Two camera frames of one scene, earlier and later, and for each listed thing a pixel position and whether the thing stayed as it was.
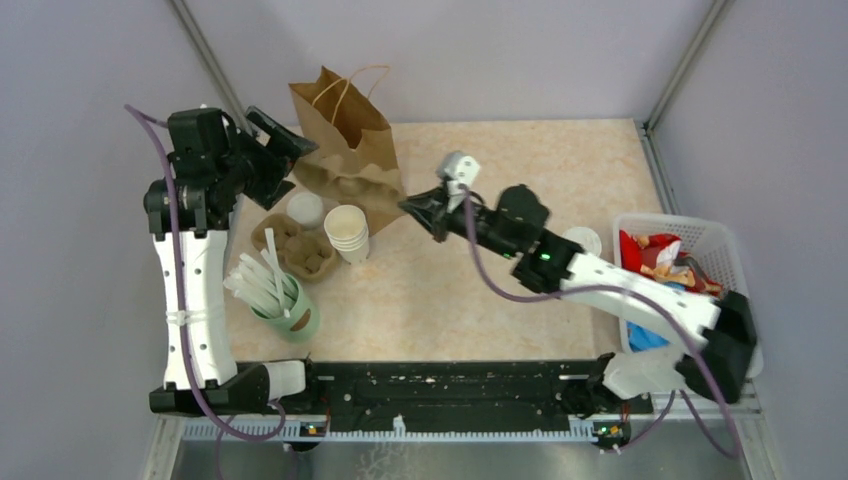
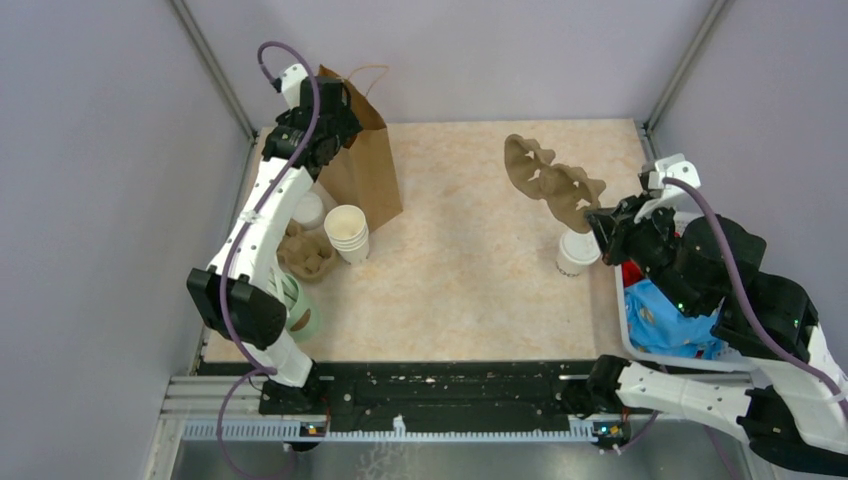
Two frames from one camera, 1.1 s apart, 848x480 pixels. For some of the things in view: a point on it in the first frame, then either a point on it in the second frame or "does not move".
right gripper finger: [431, 208] to [605, 228]
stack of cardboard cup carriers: [306, 255] does not move
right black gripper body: [483, 226] to [646, 242]
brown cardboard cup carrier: [332, 177] to [566, 190]
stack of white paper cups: [348, 232] does not move
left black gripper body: [254, 169] to [347, 126]
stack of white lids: [305, 208] does not move
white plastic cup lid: [588, 240] does not move
